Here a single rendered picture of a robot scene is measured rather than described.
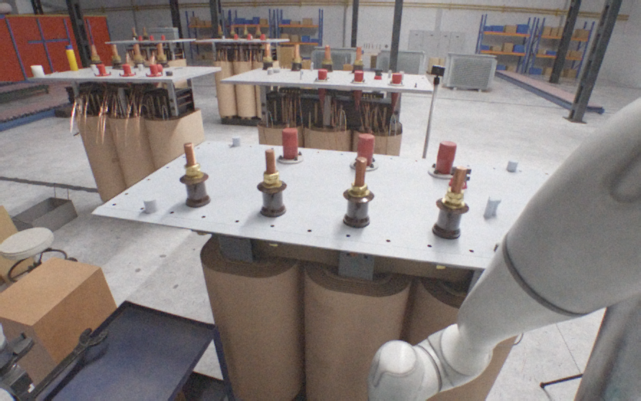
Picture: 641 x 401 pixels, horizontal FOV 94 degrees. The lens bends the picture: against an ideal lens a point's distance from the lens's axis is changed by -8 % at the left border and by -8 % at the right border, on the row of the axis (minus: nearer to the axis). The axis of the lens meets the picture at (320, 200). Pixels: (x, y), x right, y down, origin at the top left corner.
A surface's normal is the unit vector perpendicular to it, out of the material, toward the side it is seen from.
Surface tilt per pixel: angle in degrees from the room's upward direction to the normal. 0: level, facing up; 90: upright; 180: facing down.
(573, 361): 0
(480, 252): 0
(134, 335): 0
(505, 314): 107
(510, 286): 102
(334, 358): 90
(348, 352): 90
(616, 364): 91
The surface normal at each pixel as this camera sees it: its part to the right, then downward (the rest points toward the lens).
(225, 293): -0.20, 0.46
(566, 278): -0.72, 0.54
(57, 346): 0.98, 0.11
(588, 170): -0.95, -0.25
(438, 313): -0.68, 0.34
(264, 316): 0.04, 0.47
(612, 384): -0.94, 0.15
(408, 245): 0.02, -0.88
